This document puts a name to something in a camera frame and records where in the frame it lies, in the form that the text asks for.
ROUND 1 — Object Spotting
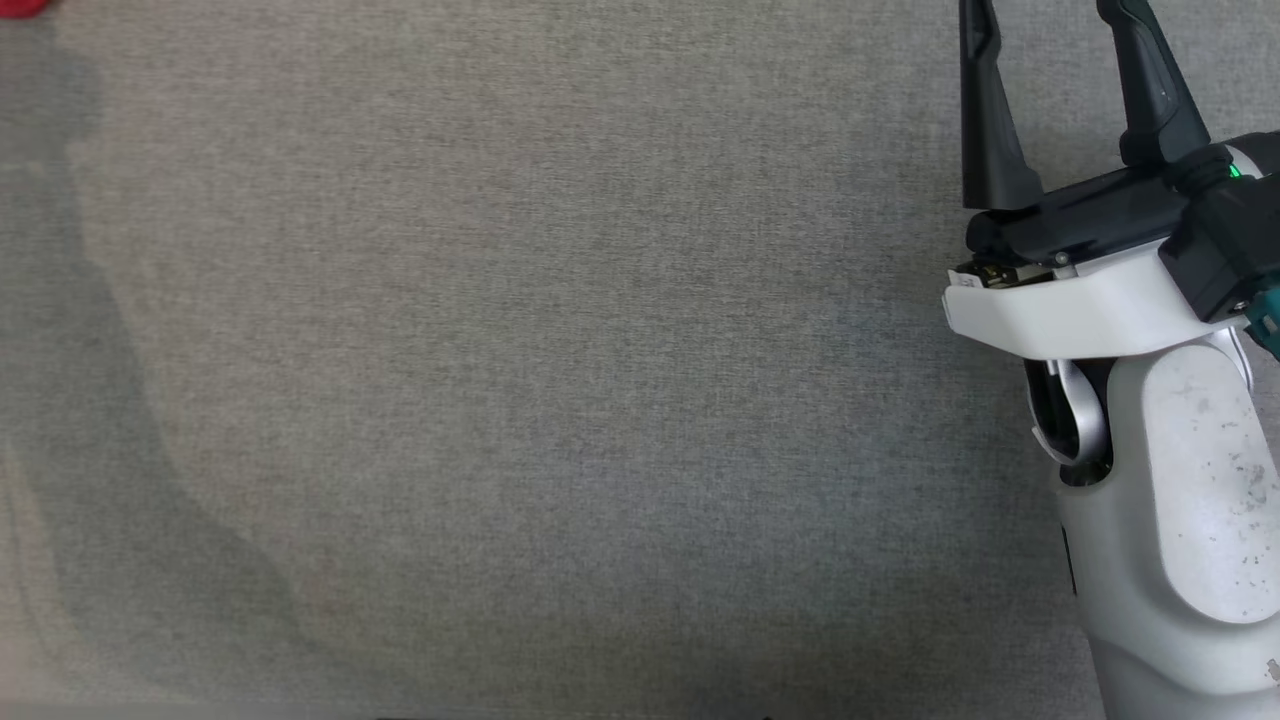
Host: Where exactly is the black right cable teal connector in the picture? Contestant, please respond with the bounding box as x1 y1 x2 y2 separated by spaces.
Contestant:
1244 285 1280 357

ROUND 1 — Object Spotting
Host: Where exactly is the grey fabric sofa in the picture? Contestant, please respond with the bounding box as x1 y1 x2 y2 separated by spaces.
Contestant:
0 0 1280 707

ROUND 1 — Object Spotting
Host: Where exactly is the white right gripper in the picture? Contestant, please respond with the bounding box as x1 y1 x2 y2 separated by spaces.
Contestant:
942 0 1280 358

